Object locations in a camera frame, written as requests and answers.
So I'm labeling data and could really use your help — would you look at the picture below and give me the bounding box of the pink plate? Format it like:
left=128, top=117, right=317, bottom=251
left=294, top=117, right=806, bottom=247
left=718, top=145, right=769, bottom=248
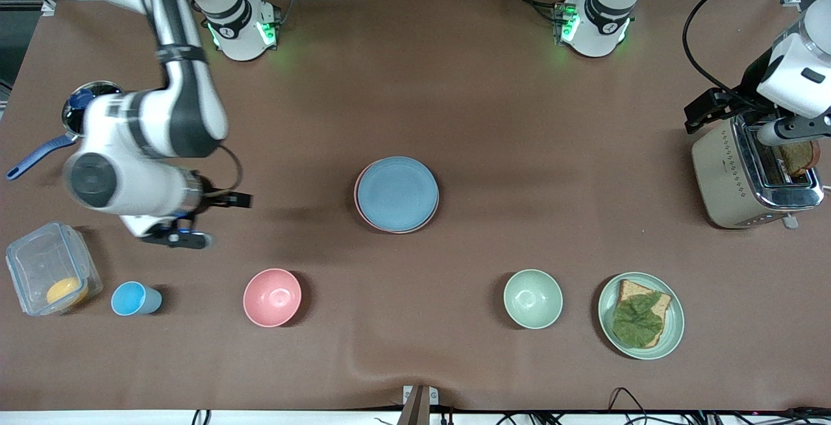
left=354, top=159, right=440, bottom=235

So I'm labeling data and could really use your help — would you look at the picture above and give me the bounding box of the blue plate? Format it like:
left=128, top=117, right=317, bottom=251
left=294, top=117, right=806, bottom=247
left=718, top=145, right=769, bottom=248
left=357, top=156, right=440, bottom=232

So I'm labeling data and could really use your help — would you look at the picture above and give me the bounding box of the beige chrome toaster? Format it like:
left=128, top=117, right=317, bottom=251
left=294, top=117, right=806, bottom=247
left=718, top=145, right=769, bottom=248
left=691, top=114, right=825, bottom=230

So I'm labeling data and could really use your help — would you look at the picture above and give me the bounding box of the bread slice in toaster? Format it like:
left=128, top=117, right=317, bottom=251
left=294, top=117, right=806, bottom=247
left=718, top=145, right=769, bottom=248
left=776, top=141, right=821, bottom=178

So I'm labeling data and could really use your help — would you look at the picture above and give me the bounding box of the pink bowl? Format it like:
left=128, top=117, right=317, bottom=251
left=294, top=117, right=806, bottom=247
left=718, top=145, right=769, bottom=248
left=243, top=268, right=303, bottom=328

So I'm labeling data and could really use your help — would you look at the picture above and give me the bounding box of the blue cup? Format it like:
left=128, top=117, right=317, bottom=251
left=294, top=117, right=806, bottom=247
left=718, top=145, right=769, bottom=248
left=110, top=281, right=163, bottom=317

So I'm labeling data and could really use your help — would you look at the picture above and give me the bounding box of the clear plastic container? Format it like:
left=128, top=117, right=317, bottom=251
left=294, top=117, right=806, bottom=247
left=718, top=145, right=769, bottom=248
left=5, top=221, right=103, bottom=317

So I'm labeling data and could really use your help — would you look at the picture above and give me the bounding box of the bread slice under lettuce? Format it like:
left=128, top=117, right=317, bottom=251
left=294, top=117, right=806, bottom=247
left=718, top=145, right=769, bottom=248
left=617, top=279, right=673, bottom=348

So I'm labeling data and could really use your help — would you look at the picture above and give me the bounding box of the green plate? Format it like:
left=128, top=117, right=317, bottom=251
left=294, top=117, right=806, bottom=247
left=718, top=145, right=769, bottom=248
left=597, top=272, right=686, bottom=361

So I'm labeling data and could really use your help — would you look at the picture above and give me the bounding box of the brown table cloth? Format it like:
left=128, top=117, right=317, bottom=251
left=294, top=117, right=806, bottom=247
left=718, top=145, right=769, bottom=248
left=0, top=0, right=831, bottom=413

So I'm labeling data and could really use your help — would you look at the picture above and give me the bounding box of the green lettuce leaf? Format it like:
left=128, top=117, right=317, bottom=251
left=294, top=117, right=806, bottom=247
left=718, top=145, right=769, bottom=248
left=612, top=292, right=664, bottom=349

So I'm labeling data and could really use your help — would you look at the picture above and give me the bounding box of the green bowl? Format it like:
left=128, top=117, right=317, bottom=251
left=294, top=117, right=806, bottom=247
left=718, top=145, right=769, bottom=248
left=503, top=269, right=564, bottom=330

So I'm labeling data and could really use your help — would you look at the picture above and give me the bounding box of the black pot blue handle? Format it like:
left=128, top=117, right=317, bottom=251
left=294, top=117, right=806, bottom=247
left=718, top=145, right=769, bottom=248
left=5, top=80, right=127, bottom=181

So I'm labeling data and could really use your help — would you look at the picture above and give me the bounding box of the metal table edge bracket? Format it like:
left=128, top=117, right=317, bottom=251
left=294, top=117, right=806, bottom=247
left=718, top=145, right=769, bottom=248
left=397, top=384, right=440, bottom=425

